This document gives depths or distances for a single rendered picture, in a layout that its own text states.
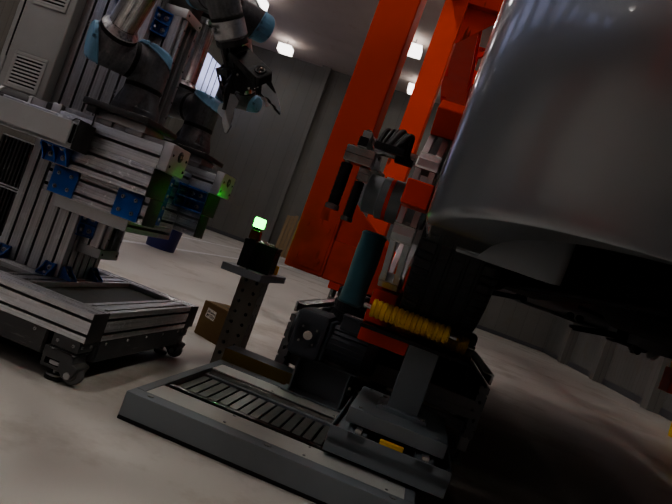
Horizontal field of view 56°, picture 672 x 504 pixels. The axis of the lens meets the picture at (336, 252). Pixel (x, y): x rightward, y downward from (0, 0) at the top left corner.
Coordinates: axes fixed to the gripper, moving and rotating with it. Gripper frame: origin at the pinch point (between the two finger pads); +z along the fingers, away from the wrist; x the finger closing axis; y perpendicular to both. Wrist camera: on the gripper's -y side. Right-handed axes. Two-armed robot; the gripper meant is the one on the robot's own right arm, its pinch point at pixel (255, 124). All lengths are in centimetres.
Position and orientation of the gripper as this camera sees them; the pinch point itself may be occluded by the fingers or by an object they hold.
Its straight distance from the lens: 156.6
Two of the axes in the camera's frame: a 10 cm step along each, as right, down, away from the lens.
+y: -5.7, -3.2, 7.6
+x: -8.1, 3.9, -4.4
